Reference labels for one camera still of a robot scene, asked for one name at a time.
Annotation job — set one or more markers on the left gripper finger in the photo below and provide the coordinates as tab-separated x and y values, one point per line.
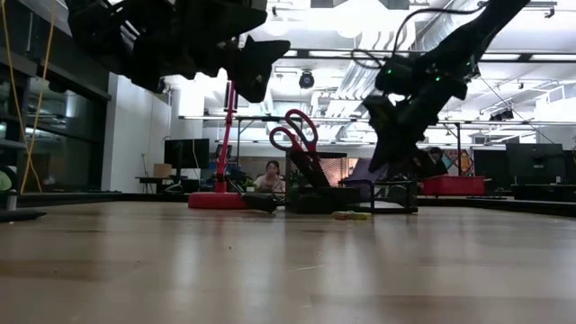
252	78
265	49

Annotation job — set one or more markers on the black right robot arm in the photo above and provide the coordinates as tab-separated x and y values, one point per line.
472	40

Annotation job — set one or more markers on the red storage bin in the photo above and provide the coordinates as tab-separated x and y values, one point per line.
454	186

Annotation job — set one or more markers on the small yellow-green flat item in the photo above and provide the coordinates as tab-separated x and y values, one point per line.
351	215

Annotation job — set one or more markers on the dark background desk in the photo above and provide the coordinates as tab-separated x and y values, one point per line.
153	179

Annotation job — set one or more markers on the black monitor on stand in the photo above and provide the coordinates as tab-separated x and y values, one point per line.
186	153

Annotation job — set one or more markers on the purple sticky note pad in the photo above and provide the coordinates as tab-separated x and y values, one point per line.
360	171

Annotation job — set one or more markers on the green and white object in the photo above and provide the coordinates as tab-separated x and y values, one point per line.
11	200

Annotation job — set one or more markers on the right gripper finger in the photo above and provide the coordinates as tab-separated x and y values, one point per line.
398	139
375	114

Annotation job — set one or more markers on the cardboard box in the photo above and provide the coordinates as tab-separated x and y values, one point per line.
163	170

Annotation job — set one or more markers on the black ceiling track light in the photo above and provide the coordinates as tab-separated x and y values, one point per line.
501	115

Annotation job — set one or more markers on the black ceiling spotlight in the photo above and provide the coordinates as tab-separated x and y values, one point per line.
306	80

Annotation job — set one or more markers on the colourful patterned wall hanging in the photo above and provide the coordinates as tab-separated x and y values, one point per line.
461	162

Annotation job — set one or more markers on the black mesh desk organizer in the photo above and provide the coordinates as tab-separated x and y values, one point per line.
333	200

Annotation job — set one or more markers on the person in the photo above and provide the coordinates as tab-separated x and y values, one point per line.
270	177
435	162

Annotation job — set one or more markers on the wide black monitor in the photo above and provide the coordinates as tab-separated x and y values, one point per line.
535	162

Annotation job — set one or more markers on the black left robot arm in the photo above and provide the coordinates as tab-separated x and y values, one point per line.
103	36

